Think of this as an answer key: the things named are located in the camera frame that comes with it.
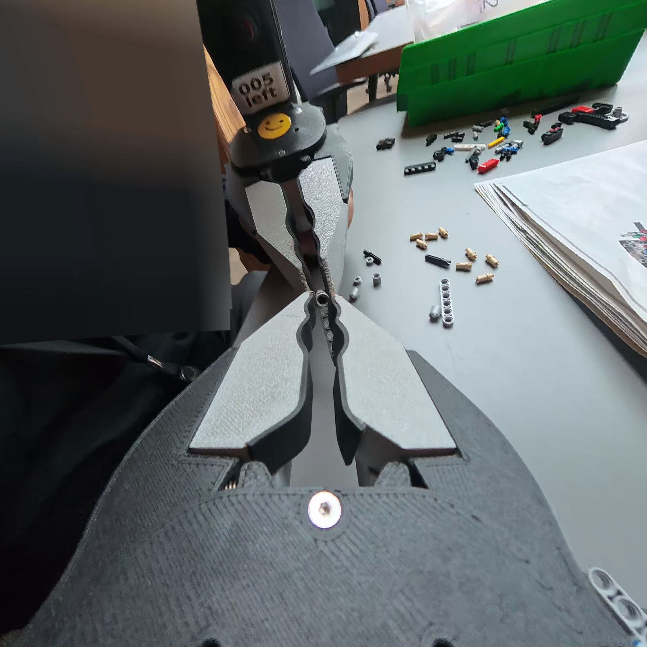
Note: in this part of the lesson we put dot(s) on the dark grey lego beam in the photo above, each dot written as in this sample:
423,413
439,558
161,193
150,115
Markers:
327,333

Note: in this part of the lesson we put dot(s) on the red lego slope piece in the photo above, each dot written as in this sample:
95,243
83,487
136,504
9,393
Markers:
488,166

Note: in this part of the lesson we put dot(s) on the dark chair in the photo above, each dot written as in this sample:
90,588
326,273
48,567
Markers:
318,40

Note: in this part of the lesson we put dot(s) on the light grey lego beam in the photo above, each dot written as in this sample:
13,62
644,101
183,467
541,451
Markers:
616,601
447,302

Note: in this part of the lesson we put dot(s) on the scatter of tan lego pins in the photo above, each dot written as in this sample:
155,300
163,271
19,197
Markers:
465,252

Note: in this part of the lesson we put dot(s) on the white lego beam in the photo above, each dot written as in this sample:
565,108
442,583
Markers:
470,147

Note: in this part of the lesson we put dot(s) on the black lego axle pin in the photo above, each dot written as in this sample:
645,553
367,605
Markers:
437,260

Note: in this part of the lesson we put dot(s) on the open lego instruction booklet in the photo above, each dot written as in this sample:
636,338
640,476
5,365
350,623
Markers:
571,232

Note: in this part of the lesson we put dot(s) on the small black lego connector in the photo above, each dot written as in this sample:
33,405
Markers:
385,143

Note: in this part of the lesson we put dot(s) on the pile of mixed lego pieces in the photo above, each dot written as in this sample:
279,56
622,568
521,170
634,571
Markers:
500,139

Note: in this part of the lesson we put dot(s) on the clear plastic bag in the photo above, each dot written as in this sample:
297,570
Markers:
455,17

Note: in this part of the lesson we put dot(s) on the person's left hand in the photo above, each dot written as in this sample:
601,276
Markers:
307,242

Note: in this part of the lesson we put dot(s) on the wooden furniture panel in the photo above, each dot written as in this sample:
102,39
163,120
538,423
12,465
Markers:
222,121

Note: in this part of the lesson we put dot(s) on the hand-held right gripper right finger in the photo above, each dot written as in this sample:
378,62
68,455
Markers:
394,394

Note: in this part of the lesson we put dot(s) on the black red lego assembly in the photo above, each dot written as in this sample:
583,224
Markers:
594,115

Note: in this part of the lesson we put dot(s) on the grey flat panel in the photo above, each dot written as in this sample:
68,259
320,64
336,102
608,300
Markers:
346,50

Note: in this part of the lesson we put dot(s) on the green plastic box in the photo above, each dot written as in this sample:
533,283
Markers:
515,65

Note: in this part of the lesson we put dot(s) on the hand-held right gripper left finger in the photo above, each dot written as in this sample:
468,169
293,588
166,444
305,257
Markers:
252,394

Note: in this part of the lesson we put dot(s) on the wooden table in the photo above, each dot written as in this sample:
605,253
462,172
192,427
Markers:
384,45

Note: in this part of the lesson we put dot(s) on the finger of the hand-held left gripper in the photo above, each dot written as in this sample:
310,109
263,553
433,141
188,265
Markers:
328,202
270,222

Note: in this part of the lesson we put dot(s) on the black pin with grey bush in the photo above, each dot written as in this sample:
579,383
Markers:
372,258

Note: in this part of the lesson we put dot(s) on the black lego beam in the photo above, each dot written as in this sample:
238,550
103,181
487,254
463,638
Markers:
419,168

